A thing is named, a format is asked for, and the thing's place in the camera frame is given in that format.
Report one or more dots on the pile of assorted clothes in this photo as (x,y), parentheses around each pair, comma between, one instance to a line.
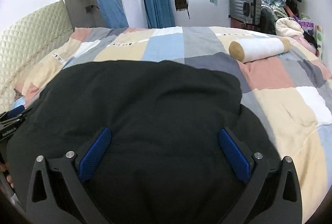
(288,24)

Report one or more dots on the cream quilted headboard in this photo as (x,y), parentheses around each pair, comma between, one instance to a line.
(28,42)

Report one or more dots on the grey hard suitcase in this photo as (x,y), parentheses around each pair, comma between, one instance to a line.
(245,8)

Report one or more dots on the pastel patchwork pillow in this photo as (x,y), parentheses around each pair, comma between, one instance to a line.
(49,65)

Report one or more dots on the person's left hand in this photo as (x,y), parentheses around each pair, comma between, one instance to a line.
(7,177)

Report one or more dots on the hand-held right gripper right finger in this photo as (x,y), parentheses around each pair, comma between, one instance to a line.
(234,155)

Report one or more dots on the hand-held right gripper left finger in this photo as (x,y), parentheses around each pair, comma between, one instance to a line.
(94,154)

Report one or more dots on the pastel patchwork blanket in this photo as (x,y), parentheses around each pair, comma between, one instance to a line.
(280,99)

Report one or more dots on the black wall socket plug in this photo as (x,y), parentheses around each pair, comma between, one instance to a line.
(89,8)

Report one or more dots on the light blue pillow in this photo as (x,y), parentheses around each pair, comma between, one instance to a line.
(19,104)

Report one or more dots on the white bolster with tan ends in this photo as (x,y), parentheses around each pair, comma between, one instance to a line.
(262,49)

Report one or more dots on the white green dotted cushion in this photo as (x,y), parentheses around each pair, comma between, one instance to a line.
(319,40)

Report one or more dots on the black puffer jacket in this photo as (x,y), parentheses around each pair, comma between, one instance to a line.
(145,115)

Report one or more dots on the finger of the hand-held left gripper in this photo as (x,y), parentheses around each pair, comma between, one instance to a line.
(15,111)
(24,113)

